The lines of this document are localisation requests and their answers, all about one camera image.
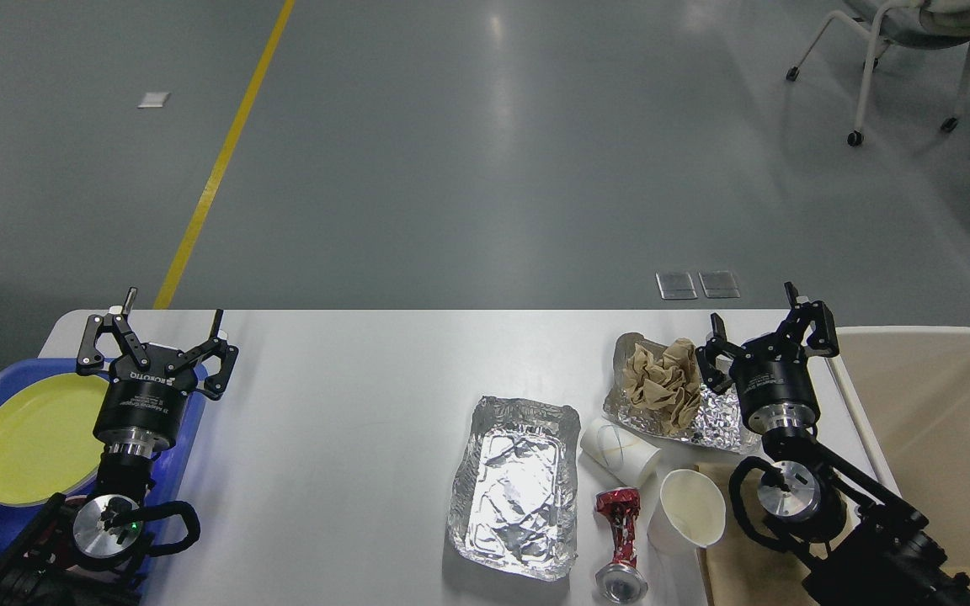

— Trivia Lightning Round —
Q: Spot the beige plastic bin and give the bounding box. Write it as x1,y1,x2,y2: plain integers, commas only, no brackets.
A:
831,326,970,574

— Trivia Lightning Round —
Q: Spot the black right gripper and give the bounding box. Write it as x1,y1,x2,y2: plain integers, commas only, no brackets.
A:
696,281,840,428

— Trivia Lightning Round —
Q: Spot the large foil tray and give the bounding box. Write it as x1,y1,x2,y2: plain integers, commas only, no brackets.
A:
447,396,581,582

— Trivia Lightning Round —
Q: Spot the left floor socket plate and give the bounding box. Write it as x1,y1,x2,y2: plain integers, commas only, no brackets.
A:
655,272,698,300

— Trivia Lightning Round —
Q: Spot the crushed red can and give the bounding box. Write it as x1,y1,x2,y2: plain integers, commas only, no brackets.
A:
595,486,649,605

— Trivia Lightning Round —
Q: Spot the lying white paper cup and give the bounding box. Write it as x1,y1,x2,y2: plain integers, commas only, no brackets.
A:
580,417,662,487

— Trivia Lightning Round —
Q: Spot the yellow plastic plate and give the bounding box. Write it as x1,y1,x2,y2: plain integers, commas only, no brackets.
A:
0,375,108,507

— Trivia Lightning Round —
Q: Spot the small crumpled foil tray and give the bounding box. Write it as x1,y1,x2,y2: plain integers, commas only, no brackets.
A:
603,332,758,454

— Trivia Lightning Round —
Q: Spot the floor socket plate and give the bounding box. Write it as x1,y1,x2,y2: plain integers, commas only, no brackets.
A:
655,272,698,300
698,271,742,299

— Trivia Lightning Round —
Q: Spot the white office chair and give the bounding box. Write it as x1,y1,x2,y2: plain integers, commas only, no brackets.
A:
786,1,970,148

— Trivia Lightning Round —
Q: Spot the brown paper sheet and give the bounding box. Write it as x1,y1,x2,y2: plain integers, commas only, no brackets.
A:
696,463,819,605

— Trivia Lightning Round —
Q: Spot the right floor socket plate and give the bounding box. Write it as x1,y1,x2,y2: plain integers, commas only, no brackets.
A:
698,271,742,299

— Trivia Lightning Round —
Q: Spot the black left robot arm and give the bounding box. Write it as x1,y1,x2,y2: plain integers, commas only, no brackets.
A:
0,288,239,605

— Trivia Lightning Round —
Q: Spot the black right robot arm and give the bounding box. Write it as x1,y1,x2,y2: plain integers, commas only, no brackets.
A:
696,283,970,605

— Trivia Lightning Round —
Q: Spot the crumpled brown paper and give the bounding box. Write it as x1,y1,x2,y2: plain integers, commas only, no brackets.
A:
622,338,703,436

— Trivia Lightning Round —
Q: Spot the crushed white paper cup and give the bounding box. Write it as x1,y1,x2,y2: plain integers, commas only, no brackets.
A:
649,469,727,555

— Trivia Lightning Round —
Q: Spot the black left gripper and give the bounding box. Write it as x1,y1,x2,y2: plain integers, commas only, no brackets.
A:
76,287,240,460

